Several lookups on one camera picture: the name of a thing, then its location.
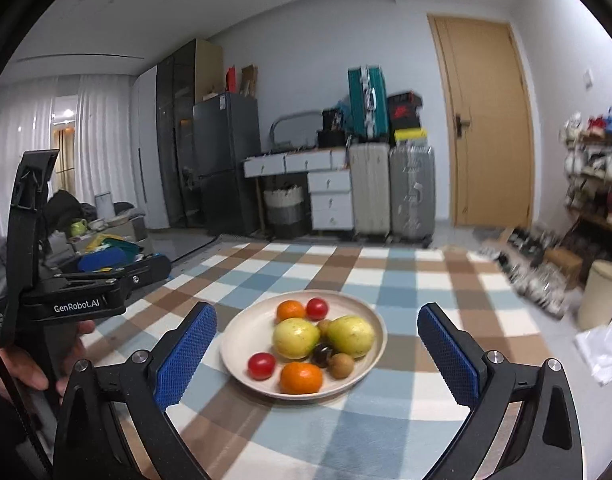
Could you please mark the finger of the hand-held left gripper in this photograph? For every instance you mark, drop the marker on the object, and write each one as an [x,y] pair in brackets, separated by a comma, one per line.
[146,270]

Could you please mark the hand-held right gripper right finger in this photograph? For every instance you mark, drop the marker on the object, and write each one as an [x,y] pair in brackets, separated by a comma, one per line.
[448,355]

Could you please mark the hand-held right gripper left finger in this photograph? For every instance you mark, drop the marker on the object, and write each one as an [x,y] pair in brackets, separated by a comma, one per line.
[186,355]

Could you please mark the cream round plate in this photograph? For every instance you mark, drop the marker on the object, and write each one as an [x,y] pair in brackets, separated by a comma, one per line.
[241,330]

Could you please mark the red tomato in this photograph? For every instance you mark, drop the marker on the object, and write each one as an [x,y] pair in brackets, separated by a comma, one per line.
[316,308]
[262,365]

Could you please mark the yellow green citrus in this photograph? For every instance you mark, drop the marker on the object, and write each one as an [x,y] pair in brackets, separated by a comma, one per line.
[351,335]
[295,338]

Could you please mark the brown kiwi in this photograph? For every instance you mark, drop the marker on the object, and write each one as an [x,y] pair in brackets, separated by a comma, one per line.
[324,327]
[342,366]

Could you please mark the orange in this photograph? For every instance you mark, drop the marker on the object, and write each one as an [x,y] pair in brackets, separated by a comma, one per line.
[291,310]
[301,378]

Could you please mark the dark purple plum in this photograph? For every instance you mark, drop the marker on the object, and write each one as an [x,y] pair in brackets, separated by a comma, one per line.
[322,355]

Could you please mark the person's left hand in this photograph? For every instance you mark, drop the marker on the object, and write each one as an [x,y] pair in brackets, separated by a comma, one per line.
[21,367]

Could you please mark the white cylinder container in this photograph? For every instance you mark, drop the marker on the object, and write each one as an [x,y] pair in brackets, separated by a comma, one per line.
[103,206]

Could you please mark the pile of dark shoes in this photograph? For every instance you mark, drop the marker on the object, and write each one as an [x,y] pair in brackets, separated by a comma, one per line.
[525,270]

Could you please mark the white wardrobe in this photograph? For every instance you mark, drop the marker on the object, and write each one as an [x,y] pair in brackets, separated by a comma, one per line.
[148,150]

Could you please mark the grey refrigerator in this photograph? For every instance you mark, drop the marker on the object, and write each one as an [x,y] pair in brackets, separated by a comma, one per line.
[226,160]

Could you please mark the white curtain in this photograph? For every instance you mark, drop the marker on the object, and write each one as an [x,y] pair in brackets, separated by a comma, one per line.
[101,140]

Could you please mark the dark glass cabinet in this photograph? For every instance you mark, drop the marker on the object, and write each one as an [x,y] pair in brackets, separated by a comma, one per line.
[178,135]

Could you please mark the checkered tablecloth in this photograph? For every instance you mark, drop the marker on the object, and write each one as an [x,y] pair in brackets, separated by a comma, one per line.
[336,270]

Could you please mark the cardboard box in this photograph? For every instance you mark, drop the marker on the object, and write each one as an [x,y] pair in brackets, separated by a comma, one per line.
[563,265]

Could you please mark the woven basket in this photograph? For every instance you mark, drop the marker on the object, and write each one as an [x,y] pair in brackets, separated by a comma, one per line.
[285,215]

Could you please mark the white plastic bag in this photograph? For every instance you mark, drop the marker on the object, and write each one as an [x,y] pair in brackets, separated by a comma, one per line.
[603,350]

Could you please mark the silver suitcase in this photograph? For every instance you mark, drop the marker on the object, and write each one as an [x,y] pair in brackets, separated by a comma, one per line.
[411,195]

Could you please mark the white bucket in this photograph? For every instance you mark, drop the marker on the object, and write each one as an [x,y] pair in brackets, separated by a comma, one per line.
[603,295]

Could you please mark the white suitcase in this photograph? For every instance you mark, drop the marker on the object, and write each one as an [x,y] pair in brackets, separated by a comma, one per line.
[369,190]

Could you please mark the white drawer desk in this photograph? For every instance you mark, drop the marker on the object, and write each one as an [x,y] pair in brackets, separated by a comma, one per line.
[331,195]

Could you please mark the red paper bag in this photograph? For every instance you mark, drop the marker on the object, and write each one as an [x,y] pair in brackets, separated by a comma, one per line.
[232,80]

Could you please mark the folded cardboard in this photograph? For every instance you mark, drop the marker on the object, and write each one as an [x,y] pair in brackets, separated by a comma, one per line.
[249,80]

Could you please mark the yellow shoe box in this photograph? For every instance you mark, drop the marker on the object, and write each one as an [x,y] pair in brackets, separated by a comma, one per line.
[410,137]

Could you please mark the wooden shoe rack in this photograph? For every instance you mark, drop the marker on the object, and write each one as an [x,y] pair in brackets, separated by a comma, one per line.
[595,175]

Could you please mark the wooden door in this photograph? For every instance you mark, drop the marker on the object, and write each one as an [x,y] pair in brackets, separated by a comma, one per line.
[485,125]

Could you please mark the black bag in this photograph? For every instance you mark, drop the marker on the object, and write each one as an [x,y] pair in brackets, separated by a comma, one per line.
[335,120]

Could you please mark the red black shoe box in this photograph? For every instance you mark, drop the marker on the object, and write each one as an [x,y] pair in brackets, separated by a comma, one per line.
[404,112]

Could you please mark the teal suitcase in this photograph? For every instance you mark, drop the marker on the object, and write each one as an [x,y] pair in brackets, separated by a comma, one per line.
[368,105]

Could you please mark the grey oval frame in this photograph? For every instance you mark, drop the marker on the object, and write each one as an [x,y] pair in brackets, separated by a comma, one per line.
[276,127]

